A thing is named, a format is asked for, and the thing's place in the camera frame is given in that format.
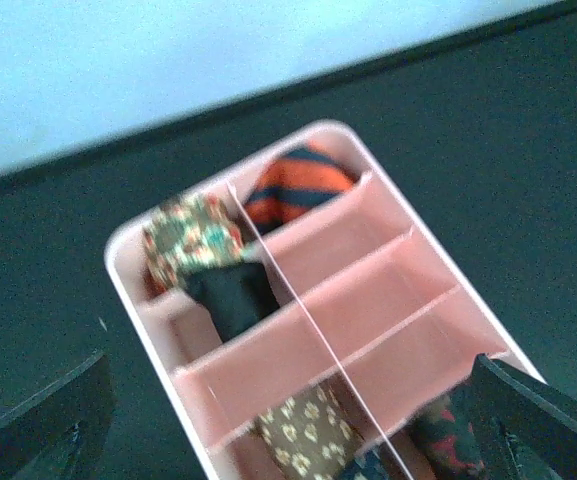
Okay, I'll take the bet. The floral rolled tie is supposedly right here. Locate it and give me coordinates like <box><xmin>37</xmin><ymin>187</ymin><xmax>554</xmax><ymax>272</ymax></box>
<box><xmin>142</xmin><ymin>194</ymin><xmax>244</xmax><ymax>292</ymax></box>

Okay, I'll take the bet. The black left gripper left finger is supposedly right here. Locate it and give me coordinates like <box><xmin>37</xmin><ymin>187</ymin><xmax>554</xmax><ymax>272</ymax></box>
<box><xmin>0</xmin><ymin>351</ymin><xmax>116</xmax><ymax>479</ymax></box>

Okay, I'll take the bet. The blue patterned rolled tie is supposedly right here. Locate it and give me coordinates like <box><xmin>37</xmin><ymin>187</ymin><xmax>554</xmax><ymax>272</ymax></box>
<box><xmin>334</xmin><ymin>447</ymin><xmax>398</xmax><ymax>480</ymax></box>

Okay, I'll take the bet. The brown floral necktie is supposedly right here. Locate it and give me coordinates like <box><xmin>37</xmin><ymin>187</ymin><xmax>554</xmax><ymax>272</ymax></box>
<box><xmin>254</xmin><ymin>382</ymin><xmax>363</xmax><ymax>479</ymax></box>

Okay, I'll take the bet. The pink divided organizer box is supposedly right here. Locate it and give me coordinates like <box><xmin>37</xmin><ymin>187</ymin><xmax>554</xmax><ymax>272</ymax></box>
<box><xmin>105</xmin><ymin>120</ymin><xmax>536</xmax><ymax>479</ymax></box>

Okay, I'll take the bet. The black orange rolled tie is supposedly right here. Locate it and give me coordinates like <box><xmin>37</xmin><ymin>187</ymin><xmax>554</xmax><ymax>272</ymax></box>
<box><xmin>243</xmin><ymin>142</ymin><xmax>357</xmax><ymax>235</ymax></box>

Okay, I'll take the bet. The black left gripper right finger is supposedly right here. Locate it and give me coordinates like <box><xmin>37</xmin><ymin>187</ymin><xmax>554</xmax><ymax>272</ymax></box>
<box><xmin>470</xmin><ymin>354</ymin><xmax>577</xmax><ymax>479</ymax></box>

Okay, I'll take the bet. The dark brown rolled tie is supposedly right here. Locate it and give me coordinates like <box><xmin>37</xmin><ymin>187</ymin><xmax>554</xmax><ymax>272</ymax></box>
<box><xmin>407</xmin><ymin>383</ymin><xmax>489</xmax><ymax>479</ymax></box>

